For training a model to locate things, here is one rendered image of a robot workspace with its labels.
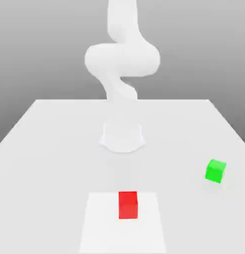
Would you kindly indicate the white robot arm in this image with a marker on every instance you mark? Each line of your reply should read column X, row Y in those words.
column 122, row 59

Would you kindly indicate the small red cube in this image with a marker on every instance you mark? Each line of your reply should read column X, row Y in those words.
column 128, row 205

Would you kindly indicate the small green cube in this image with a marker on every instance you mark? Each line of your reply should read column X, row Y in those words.
column 215, row 171

